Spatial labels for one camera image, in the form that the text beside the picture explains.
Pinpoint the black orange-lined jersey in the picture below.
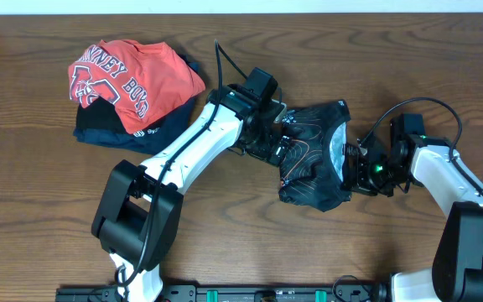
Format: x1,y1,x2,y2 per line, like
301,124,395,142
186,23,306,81
278,100,351,212

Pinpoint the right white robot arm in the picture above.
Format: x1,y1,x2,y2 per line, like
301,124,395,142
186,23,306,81
344,133,483,301

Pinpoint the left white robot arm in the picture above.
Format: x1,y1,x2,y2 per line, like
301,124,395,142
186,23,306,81
91,85,289,301

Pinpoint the navy folded shirt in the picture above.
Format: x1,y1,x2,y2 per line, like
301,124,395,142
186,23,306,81
72,54,203,155

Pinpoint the orange printed t-shirt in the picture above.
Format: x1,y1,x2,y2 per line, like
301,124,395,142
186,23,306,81
68,39,205,134

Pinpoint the black folded shirt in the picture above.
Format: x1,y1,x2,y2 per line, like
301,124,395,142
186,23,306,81
75,98,126,133

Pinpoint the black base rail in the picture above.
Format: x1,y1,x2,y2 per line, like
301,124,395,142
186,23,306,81
55,283,392,302

